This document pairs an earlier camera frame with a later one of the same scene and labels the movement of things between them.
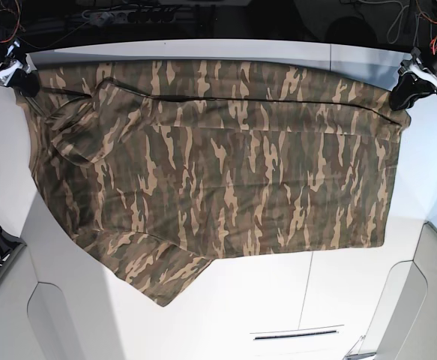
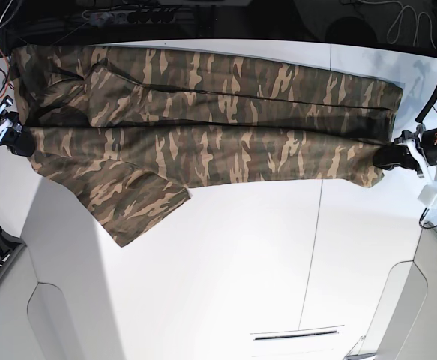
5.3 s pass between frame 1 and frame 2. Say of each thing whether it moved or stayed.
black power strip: stayed
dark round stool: stayed
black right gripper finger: moved
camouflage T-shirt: moved
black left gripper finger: moved
